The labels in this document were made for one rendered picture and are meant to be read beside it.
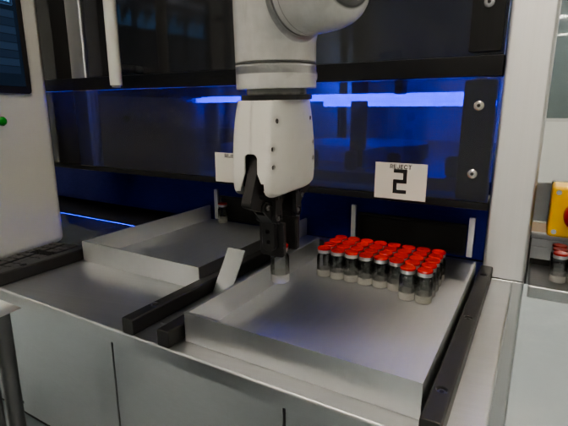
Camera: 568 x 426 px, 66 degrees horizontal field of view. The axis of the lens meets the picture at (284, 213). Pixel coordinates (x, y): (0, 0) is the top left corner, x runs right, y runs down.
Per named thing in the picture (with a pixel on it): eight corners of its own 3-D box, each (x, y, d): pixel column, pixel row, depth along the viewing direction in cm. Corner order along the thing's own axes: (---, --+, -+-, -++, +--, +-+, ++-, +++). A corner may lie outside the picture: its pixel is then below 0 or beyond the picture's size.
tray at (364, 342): (317, 256, 78) (317, 237, 77) (473, 284, 65) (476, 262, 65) (185, 341, 49) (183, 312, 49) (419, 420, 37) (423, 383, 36)
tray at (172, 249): (210, 219, 104) (209, 204, 104) (307, 234, 92) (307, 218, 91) (84, 260, 76) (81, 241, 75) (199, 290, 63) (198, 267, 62)
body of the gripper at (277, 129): (273, 87, 52) (275, 180, 55) (216, 86, 44) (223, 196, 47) (330, 85, 48) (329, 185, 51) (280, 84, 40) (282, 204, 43)
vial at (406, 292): (400, 293, 61) (401, 263, 60) (416, 297, 60) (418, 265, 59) (395, 299, 60) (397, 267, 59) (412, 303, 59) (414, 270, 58)
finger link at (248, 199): (262, 131, 46) (281, 167, 50) (228, 187, 42) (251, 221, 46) (271, 131, 45) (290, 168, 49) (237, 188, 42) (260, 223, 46)
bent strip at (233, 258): (230, 284, 65) (228, 247, 64) (246, 288, 64) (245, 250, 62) (160, 324, 53) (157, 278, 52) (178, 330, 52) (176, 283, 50)
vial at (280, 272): (277, 275, 53) (276, 242, 52) (292, 279, 52) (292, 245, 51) (267, 282, 51) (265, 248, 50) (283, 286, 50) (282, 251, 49)
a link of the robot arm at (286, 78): (267, 68, 51) (268, 95, 52) (218, 65, 44) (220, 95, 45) (331, 64, 47) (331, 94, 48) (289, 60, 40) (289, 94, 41)
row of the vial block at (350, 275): (320, 271, 70) (320, 243, 69) (436, 294, 61) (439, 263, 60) (314, 275, 68) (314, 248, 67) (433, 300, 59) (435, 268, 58)
